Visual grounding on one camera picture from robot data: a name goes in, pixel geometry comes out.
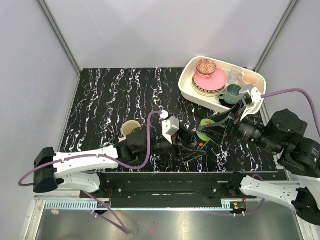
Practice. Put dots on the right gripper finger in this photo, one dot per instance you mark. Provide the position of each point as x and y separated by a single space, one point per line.
216 134
227 118

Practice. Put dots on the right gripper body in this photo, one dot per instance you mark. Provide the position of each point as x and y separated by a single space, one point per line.
233 125

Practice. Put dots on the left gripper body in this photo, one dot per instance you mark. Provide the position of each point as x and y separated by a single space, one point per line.
177 145

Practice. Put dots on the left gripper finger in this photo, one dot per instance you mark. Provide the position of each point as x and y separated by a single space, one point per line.
186 139
188 155

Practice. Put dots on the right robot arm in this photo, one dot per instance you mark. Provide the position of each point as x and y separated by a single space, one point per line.
283 135

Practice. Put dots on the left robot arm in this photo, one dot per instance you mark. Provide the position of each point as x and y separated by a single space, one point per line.
54 170

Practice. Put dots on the black saucer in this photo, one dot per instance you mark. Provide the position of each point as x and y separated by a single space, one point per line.
225 104

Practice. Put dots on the teal ceramic mug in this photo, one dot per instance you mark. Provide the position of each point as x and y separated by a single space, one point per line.
231 94

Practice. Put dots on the cream striped plate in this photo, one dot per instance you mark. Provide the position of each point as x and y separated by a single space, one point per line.
207 93

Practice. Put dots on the clear glass cup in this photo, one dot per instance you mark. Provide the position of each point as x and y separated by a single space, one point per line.
234 75

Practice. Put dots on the pink mug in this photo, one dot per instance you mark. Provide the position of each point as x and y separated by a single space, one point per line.
248 79

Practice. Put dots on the patterned small bowl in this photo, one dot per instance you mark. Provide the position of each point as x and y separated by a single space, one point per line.
206 67

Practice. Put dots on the cream floral mug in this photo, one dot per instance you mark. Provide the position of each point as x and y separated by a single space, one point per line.
128 127

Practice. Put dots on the white serving tray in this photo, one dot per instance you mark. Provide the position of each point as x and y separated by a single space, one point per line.
191 95

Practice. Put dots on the black marble mat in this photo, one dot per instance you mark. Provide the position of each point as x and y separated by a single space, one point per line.
108 97

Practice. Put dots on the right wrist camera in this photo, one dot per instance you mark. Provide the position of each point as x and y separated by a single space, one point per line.
252 100

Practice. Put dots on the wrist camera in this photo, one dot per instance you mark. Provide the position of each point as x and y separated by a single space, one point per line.
170 127
252 100

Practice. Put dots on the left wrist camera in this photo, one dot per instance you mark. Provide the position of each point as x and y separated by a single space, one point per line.
170 127

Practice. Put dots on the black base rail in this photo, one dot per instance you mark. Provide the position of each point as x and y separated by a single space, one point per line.
217 185

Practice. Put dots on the slotted cable duct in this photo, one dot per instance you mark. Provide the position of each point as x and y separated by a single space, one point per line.
154 203

